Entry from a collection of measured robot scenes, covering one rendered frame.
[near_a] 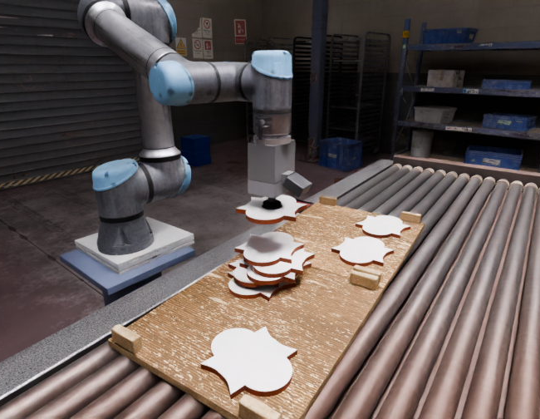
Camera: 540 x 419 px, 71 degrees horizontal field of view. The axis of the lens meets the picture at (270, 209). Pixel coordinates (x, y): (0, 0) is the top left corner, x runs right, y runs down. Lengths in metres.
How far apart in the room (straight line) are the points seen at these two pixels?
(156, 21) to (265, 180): 0.53
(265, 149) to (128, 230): 0.49
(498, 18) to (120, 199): 5.50
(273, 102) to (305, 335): 0.42
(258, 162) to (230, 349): 0.35
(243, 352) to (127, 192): 0.57
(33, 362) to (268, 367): 0.39
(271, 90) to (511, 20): 5.39
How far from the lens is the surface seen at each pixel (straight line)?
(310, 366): 0.64
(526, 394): 0.73
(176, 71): 0.70
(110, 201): 1.05
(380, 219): 1.15
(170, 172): 1.10
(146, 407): 0.63
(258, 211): 0.77
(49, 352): 0.78
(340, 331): 0.71
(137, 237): 1.08
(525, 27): 5.96
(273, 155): 0.72
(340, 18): 6.86
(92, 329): 0.80
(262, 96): 0.72
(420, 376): 0.69
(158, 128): 1.09
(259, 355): 0.64
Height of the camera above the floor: 1.37
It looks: 21 degrees down
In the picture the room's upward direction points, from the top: straight up
